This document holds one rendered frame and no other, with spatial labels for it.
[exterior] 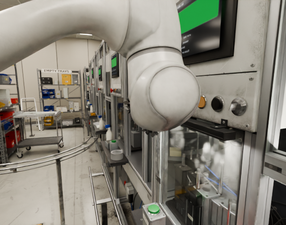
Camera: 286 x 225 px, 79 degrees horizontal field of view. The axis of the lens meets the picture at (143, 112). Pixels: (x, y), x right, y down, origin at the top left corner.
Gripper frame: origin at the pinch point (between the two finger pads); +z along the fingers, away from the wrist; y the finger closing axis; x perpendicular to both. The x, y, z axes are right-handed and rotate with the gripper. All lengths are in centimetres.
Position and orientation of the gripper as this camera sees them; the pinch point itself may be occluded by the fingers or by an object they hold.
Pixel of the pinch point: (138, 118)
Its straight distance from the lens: 63.0
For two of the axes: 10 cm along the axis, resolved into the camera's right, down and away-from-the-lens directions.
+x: -7.6, 6.3, -1.9
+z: -1.4, 1.3, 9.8
